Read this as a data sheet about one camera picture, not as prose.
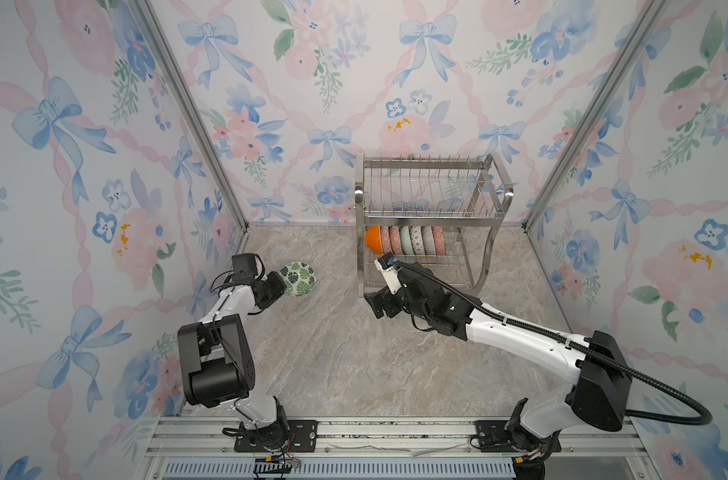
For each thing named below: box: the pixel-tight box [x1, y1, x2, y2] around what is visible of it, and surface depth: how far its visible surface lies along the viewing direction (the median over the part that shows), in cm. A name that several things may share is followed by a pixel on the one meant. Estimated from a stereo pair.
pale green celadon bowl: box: [400, 226, 414, 255], surface depth 102 cm
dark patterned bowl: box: [390, 226, 403, 255], surface depth 102 cm
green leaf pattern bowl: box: [280, 261, 317, 297], surface depth 100 cm
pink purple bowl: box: [380, 226, 392, 255], surface depth 102 cm
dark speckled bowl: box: [431, 226, 447, 256], surface depth 102 cm
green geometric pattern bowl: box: [411, 226, 425, 255], surface depth 102 cm
